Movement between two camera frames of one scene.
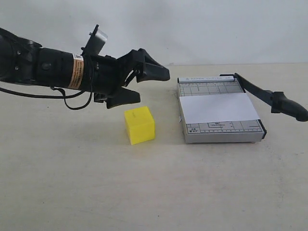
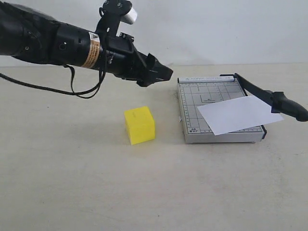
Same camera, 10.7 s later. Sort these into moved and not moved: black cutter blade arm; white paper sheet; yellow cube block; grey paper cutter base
Moved: white paper sheet
Not moved: black cutter blade arm; grey paper cutter base; yellow cube block
